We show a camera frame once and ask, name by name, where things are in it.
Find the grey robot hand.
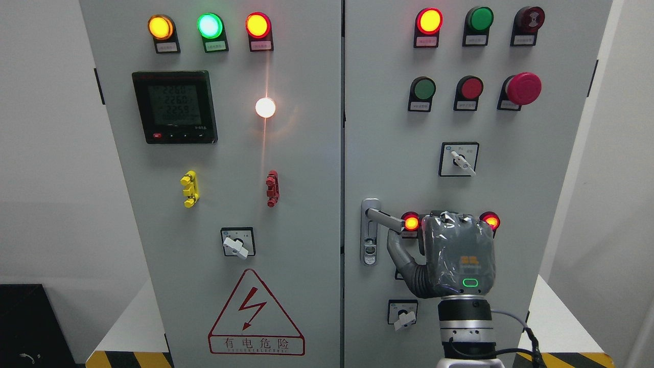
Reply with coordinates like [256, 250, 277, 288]
[386, 211, 496, 298]

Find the silver door lock handle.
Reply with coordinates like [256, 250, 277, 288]
[360, 198, 405, 266]

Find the right grey cabinet door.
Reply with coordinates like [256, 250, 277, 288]
[344, 1, 612, 367]

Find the grey cabinet door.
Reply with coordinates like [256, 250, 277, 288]
[344, 1, 612, 367]
[80, 1, 342, 367]

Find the left grey cabinet door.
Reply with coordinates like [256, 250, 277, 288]
[80, 1, 342, 367]

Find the red lit lamp middle right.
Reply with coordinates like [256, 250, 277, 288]
[479, 211, 501, 237]

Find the red lit lamp middle left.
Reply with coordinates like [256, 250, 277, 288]
[401, 212, 421, 239]

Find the white platform with hazard stripes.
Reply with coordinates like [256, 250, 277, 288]
[85, 278, 615, 367]

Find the red push button upper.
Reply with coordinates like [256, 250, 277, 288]
[453, 75, 484, 111]

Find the green push button upper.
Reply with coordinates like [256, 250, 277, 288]
[407, 76, 436, 112]

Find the red mushroom emergency stop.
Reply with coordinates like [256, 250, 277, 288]
[497, 72, 542, 111]

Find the red terminal connector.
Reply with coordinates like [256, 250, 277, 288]
[265, 170, 280, 208]

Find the red electric hazard warning sign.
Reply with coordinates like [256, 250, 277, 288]
[208, 268, 306, 356]

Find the green lamp top right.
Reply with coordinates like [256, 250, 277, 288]
[462, 6, 494, 47]

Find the red lit lamp top right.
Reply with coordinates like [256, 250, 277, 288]
[413, 7, 443, 49]

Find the dark red buzzer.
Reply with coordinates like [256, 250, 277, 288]
[510, 6, 546, 47]

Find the white lit indicator lamp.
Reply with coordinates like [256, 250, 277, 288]
[255, 97, 276, 119]

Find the yellow terminal connector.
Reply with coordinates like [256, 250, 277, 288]
[180, 170, 199, 208]

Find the red lit indicator lamp left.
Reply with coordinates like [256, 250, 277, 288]
[245, 12, 274, 52]

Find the black digital power meter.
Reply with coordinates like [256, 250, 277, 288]
[132, 70, 218, 144]

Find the green lit indicator lamp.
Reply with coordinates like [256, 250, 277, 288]
[196, 12, 229, 53]

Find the yellow indicator lamp top left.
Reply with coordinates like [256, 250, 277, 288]
[148, 14, 180, 54]

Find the black box lower left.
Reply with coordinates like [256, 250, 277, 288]
[1, 284, 76, 367]

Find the white selector switch lower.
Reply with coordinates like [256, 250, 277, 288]
[387, 299, 418, 331]

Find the white selector switch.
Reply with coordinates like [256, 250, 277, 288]
[387, 299, 418, 331]
[439, 142, 480, 177]

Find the white selector switch upper right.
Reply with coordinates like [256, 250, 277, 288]
[439, 142, 480, 177]

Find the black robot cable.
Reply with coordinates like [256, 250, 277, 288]
[445, 307, 542, 368]

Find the left door selector switch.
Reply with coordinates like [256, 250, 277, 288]
[220, 226, 256, 260]

